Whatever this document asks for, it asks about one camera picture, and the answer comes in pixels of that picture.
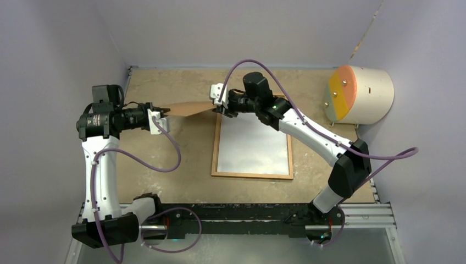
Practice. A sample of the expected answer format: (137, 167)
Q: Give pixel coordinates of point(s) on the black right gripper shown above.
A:
(229, 112)

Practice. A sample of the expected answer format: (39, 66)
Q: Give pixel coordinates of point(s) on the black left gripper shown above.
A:
(146, 105)

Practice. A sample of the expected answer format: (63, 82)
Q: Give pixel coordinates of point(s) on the brown backing board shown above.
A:
(186, 109)

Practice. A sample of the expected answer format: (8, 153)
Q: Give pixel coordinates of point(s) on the wooden picture frame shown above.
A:
(251, 176)

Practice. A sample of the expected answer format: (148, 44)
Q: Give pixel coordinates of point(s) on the glossy photo print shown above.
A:
(253, 145)

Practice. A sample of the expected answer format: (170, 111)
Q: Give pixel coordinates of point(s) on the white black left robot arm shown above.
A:
(99, 127)

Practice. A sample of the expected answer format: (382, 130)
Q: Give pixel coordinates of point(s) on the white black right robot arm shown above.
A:
(348, 159)

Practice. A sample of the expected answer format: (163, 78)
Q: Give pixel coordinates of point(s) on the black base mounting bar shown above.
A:
(294, 220)

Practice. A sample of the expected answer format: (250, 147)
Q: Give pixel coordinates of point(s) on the cream cylinder with coloured lid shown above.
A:
(357, 95)

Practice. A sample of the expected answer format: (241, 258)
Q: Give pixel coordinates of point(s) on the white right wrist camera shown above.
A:
(219, 94)

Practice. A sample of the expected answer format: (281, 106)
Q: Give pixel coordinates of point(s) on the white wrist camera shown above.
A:
(158, 123)
(219, 94)

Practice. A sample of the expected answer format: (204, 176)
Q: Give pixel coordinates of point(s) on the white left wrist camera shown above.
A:
(158, 123)

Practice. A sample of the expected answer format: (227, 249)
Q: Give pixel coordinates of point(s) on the aluminium rail frame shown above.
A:
(368, 235)

